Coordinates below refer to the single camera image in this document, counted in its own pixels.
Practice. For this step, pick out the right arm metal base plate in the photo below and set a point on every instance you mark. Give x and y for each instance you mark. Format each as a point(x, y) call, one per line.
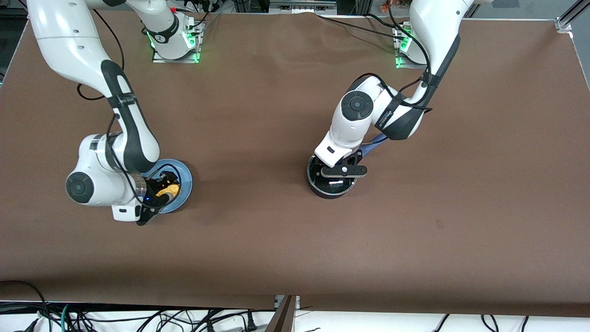
point(196, 44)

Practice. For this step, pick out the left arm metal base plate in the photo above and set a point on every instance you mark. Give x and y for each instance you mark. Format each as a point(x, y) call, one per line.
point(400, 48)

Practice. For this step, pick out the black round container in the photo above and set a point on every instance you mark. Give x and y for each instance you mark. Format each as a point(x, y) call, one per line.
point(339, 185)

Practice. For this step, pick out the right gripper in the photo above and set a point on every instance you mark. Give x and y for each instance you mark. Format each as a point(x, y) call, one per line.
point(156, 185)

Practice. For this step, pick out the brown table cloth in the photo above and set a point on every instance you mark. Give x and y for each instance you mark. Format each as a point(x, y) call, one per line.
point(295, 240)

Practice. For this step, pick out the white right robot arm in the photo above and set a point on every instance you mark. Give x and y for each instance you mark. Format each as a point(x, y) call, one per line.
point(60, 37)

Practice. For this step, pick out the light blue round plate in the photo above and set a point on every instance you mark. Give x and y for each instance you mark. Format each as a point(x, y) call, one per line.
point(185, 184)

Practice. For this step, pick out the yellow potato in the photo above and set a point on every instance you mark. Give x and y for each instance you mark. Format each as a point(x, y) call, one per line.
point(171, 189)

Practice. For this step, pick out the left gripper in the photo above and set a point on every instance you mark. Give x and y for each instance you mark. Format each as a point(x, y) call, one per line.
point(352, 160)

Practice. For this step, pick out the aluminium frame profile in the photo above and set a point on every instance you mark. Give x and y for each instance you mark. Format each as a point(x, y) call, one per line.
point(571, 16)

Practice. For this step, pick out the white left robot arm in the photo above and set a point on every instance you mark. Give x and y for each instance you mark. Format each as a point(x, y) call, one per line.
point(433, 27)

